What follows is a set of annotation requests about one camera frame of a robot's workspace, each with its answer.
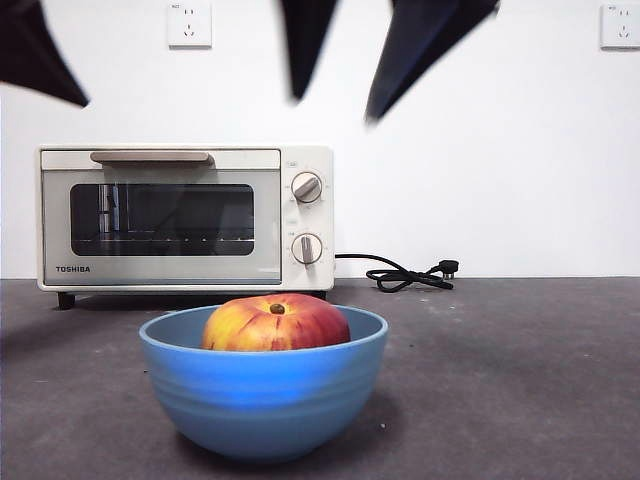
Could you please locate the glass oven door with handle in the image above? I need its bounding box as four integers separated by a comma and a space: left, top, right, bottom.
40, 148, 283, 287

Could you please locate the red yellow apple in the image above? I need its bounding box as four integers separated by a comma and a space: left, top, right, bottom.
201, 293, 352, 352

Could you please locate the blue bowl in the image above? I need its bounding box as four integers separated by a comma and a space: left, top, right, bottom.
138, 303, 389, 462

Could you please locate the beige oven knob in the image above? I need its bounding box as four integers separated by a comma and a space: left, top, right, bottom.
290, 232, 324, 266
290, 171, 324, 205

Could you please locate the cream Toshiba toaster oven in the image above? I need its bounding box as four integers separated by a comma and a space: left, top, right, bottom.
37, 143, 335, 311

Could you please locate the white wall socket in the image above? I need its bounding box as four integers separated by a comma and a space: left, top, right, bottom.
600, 3, 640, 51
167, 1, 213, 51

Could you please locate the metal wire oven rack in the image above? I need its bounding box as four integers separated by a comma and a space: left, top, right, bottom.
79, 235, 254, 246

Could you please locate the black power cable with plug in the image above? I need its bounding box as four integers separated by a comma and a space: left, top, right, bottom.
333, 253, 461, 294

